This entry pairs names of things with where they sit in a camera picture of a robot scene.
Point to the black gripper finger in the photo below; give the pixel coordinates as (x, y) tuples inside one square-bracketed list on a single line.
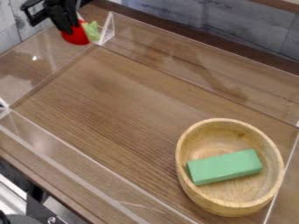
[(73, 12), (60, 17)]

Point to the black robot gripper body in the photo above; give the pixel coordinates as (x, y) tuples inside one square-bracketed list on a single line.
[(36, 9)]

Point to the red knitted strawberry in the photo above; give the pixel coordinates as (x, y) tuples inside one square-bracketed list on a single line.
[(85, 33)]

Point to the light wooden bowl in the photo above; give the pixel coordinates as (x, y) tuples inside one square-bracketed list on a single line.
[(236, 197)]

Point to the black metal stand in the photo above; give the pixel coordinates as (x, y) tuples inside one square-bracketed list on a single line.
[(26, 204)]

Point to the green rectangular block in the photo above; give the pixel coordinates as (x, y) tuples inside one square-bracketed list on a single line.
[(224, 167)]

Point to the clear acrylic enclosure wall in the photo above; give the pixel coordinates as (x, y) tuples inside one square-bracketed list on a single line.
[(96, 112)]

